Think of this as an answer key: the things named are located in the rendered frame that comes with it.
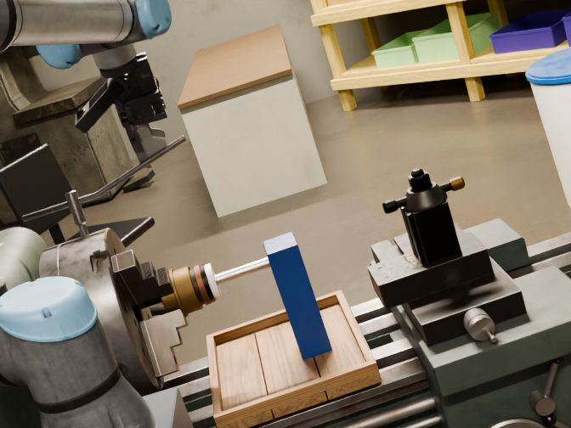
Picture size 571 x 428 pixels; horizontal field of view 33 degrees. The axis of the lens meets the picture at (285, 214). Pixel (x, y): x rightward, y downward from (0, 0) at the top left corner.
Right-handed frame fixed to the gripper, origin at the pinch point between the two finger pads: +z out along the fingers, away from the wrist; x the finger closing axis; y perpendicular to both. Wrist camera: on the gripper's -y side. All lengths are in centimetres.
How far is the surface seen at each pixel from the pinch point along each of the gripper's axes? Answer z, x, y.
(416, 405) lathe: 46, -35, 33
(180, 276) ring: 17.8, -13.4, 0.1
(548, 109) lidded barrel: 128, 196, 153
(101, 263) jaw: 7.8, -17.1, -11.5
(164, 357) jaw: 28.6, -20.7, -7.2
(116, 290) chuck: 10.8, -22.4, -10.0
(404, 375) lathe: 40, -34, 33
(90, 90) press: 178, 525, -69
